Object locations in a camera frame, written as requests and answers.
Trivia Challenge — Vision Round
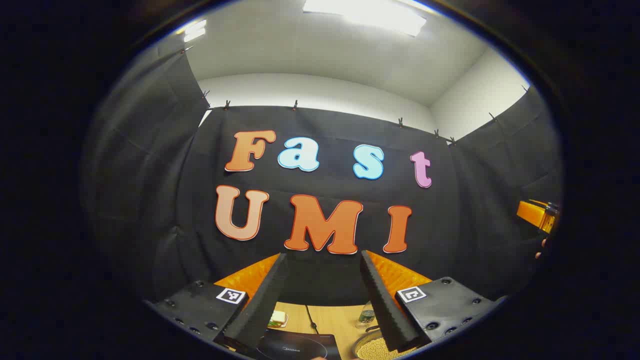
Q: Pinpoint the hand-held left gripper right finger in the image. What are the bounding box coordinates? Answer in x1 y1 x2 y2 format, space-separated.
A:
360 250 507 354

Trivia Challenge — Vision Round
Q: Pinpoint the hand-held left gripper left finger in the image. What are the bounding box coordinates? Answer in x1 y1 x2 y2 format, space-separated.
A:
145 252 291 358

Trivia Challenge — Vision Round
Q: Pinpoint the pile of soybeans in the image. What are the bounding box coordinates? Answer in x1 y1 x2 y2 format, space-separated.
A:
357 337 413 360

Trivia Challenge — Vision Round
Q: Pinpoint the stainless steel pot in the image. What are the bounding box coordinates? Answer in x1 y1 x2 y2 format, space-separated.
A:
351 326 418 360

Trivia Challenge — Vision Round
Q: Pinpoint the black induction cooktop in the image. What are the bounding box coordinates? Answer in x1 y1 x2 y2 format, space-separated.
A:
252 328 343 360

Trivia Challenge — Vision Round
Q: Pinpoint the clear plastic water bottle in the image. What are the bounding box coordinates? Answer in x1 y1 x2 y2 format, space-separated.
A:
356 301 377 329

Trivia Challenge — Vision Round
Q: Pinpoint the row of black cloth clips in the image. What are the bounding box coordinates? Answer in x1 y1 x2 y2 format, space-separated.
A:
181 45 530 147

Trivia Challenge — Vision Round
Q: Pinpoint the ceiling light panel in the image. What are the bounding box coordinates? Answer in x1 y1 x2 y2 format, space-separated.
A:
302 0 427 37
176 19 207 43

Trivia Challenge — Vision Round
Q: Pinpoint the black power cable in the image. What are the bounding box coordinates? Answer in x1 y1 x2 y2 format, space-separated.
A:
304 305 321 335

